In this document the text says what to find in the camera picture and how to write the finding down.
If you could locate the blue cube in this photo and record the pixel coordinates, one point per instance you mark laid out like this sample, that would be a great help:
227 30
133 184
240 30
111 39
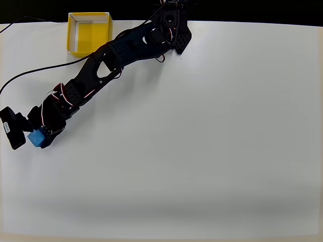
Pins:
36 138

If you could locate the black webcam with white label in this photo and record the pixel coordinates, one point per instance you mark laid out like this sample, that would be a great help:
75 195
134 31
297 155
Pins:
12 131

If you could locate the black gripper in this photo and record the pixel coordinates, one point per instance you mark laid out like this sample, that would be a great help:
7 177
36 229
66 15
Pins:
48 133

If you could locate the yellow open box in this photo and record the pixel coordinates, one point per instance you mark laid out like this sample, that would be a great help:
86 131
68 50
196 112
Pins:
88 32

